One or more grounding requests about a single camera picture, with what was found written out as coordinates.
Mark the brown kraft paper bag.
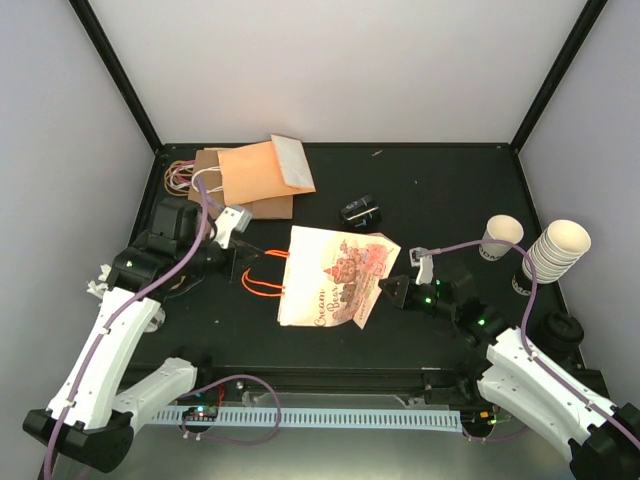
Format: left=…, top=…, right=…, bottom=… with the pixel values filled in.
left=165, top=149, right=295, bottom=223

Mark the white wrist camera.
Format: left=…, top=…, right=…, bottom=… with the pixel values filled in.
left=409, top=247, right=434, bottom=285
left=211, top=205, right=253, bottom=249

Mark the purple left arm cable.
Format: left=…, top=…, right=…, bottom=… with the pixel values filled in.
left=40, top=166, right=283, bottom=479

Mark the brown pulp cup carrier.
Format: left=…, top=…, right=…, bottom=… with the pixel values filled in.
left=157, top=263, right=202, bottom=297

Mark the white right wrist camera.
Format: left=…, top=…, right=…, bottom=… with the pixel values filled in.
left=409, top=247, right=434, bottom=285

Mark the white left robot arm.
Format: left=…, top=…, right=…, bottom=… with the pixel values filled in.
left=23, top=198, right=260, bottom=479

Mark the single paper coffee cup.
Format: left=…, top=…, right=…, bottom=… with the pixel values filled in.
left=479, top=214, right=524, bottom=261

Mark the black coffee cup lid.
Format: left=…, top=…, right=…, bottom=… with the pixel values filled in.
left=339, top=194, right=382, bottom=233

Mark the orange kraft paper bag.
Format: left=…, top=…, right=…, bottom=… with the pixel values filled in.
left=218, top=134, right=316, bottom=204

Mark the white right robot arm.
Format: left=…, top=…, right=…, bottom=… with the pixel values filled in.
left=379, top=276, right=639, bottom=479

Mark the printed white paper bag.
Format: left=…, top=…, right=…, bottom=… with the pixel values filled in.
left=241, top=226, right=401, bottom=328

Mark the white slotted cable rail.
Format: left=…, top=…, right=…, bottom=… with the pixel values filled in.
left=149, top=405, right=462, bottom=433

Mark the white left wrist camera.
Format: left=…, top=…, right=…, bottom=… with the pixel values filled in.
left=211, top=205, right=253, bottom=249

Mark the stack of paper cups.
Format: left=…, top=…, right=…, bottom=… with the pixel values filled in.
left=521, top=219, right=592, bottom=285

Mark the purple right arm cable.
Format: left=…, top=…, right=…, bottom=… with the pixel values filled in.
left=412, top=238, right=640, bottom=451

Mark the stack of black lids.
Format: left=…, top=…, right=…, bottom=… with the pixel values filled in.
left=530, top=311, right=585, bottom=363

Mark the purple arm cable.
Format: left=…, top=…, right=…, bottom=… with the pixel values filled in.
left=40, top=166, right=283, bottom=479
left=412, top=238, right=640, bottom=451

